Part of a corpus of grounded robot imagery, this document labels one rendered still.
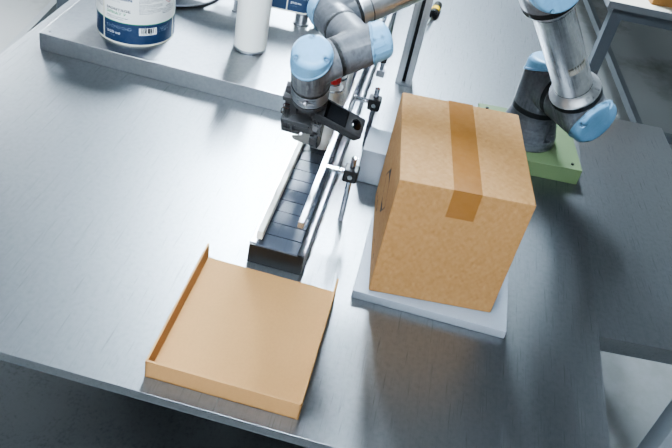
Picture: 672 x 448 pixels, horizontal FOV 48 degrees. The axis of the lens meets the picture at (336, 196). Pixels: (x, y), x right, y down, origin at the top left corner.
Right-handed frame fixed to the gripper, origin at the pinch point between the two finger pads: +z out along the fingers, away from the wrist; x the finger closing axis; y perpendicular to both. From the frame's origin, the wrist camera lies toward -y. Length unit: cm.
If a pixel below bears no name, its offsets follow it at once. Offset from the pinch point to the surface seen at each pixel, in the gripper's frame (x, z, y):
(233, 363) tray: 53, -18, 1
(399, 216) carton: 21.6, -24.3, -20.2
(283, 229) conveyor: 23.6, -6.8, 0.7
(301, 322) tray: 41.6, -11.9, -8.1
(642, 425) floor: 20, 97, -115
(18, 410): 68, 43, 55
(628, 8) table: -145, 104, -94
